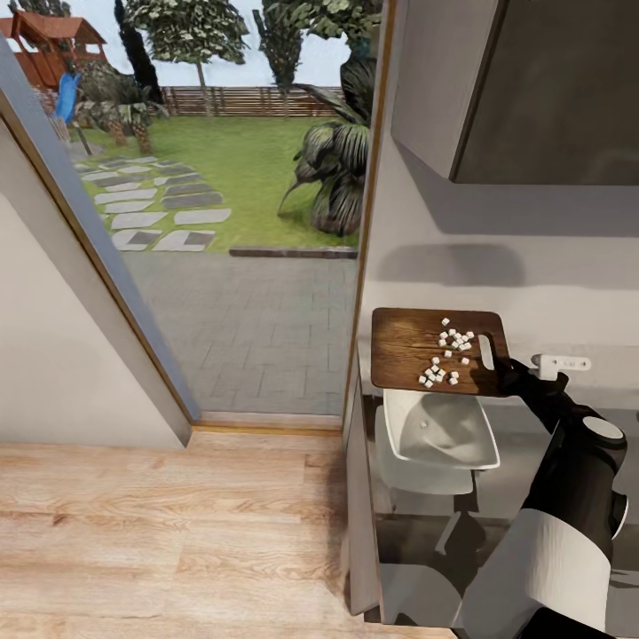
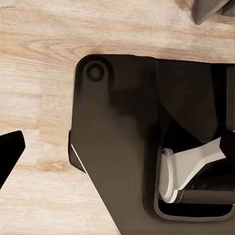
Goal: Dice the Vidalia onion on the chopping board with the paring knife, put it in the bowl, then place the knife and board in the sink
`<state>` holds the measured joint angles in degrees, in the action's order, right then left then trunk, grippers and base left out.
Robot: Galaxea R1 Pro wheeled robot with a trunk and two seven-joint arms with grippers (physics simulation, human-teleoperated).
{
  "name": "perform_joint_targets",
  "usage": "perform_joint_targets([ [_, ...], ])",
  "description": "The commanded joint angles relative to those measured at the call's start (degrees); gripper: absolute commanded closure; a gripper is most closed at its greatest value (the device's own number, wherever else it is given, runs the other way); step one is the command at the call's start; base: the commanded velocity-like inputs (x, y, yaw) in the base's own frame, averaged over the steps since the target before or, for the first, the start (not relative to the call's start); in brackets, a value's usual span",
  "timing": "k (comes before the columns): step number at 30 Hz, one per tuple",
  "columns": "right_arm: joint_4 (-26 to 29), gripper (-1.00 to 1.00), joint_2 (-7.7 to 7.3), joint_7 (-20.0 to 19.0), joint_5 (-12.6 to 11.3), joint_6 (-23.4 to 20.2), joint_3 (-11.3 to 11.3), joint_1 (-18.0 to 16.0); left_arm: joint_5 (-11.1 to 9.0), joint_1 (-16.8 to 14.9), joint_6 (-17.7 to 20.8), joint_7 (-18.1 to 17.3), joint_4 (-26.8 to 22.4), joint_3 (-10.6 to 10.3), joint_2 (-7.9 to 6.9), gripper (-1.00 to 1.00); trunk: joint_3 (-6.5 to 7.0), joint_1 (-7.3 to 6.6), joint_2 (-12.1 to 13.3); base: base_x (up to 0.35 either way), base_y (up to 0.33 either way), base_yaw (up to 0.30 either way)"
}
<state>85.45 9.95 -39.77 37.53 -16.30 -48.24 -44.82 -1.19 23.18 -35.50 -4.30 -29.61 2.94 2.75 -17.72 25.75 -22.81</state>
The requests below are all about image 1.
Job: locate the cabinet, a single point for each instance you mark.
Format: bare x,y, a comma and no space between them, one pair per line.
521,92

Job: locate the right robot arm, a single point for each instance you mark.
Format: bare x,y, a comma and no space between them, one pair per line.
548,578

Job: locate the bowl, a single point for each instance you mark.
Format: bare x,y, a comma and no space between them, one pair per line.
458,433

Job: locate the fixed window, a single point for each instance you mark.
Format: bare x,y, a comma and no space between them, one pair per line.
212,160

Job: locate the cutting board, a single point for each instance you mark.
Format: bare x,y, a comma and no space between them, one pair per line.
404,341

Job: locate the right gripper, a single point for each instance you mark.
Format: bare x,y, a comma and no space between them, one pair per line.
518,381

